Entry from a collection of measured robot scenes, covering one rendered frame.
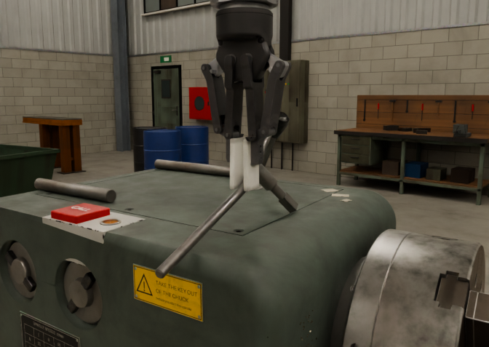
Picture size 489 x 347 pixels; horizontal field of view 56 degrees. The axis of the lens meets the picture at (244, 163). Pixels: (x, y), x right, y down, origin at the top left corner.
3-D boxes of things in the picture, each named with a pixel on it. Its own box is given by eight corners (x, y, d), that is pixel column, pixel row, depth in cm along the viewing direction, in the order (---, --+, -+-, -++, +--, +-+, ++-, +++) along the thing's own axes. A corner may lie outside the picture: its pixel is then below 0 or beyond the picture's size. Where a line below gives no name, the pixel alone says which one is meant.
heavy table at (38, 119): (25, 165, 934) (21, 116, 919) (46, 163, 967) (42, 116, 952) (64, 174, 830) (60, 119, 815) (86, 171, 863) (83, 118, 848)
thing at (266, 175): (290, 206, 71) (241, 155, 67) (301, 201, 69) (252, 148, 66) (287, 216, 69) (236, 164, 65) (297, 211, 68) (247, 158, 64)
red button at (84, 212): (50, 223, 66) (49, 209, 66) (85, 214, 71) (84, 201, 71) (76, 230, 63) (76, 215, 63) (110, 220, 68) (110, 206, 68)
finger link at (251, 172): (254, 137, 63) (259, 137, 63) (255, 187, 64) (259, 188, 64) (242, 139, 61) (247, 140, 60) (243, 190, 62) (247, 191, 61)
